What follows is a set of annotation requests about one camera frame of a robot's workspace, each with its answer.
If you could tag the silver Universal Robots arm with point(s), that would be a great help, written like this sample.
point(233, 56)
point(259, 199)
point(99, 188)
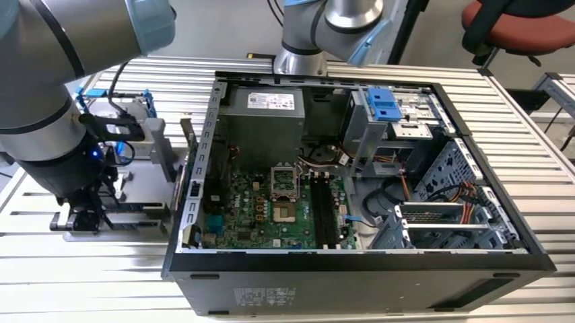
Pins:
point(67, 33)

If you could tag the black RAM slot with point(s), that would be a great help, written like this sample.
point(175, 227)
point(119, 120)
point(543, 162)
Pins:
point(328, 210)
point(320, 210)
point(334, 210)
point(315, 210)

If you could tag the grey parts rack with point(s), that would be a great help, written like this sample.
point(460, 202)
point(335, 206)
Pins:
point(155, 141)

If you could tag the silver hard disk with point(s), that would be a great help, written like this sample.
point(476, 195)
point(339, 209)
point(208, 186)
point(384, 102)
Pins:
point(129, 107)

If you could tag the green motherboard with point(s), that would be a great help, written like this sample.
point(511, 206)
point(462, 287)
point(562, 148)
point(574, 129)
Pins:
point(251, 222)

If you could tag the grey power supply unit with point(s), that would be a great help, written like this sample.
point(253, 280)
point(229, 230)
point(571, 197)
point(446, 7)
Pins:
point(264, 134)

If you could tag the CPU socket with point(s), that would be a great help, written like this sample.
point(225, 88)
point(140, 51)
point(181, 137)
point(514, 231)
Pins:
point(284, 212)

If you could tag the white power supply label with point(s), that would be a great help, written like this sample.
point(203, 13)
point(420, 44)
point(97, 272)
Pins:
point(271, 101)

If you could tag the white case label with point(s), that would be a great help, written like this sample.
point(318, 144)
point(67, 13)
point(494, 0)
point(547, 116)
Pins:
point(264, 296)

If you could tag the silver optical drive cage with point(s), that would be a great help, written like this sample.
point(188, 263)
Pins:
point(363, 134)

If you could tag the black open PC case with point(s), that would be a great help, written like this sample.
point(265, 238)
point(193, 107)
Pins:
point(359, 279)

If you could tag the blue drive bay latch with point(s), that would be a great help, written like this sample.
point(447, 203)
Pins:
point(382, 104)

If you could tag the silver hard disk cage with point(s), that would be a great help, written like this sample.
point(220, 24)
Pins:
point(431, 218)

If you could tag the red office chair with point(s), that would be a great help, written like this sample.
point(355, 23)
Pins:
point(516, 30)

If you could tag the metal slat side table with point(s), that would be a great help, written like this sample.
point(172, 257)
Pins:
point(556, 91)

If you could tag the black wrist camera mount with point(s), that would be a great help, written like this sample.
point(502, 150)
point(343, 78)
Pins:
point(135, 129)

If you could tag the black frame post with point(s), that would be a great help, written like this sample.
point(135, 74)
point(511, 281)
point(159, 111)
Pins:
point(411, 37)

